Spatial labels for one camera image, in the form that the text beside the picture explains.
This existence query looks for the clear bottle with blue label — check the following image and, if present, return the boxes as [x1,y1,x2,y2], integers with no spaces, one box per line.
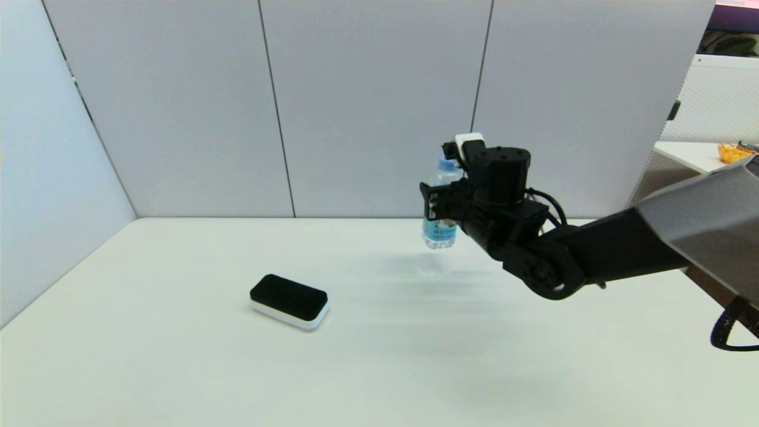
[422,155,464,250]

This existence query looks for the dark green plant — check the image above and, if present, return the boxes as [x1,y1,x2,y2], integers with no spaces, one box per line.
[700,33,759,58]

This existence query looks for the orange basket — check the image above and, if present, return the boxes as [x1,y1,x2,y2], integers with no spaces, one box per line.
[717,142,758,164]

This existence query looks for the white side desk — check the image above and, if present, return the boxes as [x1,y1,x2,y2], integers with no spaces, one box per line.
[654,141,759,174]

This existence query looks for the thick black braided cable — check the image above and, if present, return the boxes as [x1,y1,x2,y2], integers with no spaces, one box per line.
[710,295,759,352]

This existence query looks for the black looped wrist cable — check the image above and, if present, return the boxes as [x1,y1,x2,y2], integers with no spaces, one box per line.
[525,187,568,229]

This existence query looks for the black and white board eraser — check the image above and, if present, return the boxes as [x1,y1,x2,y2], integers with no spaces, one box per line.
[250,273,330,331]

